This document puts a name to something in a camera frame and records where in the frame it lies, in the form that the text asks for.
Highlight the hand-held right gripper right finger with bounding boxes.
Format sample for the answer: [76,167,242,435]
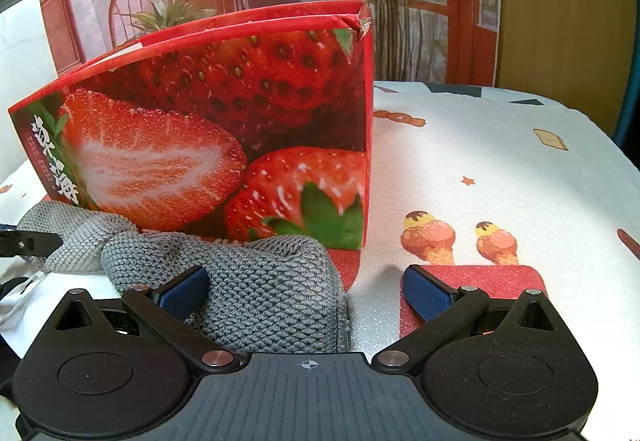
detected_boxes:
[372,263,568,377]

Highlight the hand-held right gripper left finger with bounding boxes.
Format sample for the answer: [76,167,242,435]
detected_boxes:
[52,265,241,375]

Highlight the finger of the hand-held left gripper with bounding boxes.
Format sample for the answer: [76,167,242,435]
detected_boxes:
[0,223,64,260]

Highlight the grey knitted cloth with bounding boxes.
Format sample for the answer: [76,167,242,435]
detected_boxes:
[17,201,352,355]

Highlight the red strawberry print box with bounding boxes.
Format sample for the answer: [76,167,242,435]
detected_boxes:
[8,0,375,252]

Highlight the white cloth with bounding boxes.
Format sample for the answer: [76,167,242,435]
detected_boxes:
[0,270,123,358]

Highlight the printed tablecloth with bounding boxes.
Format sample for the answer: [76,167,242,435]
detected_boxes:
[0,80,640,424]

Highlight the blue curtain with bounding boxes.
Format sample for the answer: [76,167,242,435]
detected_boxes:
[612,63,640,152]

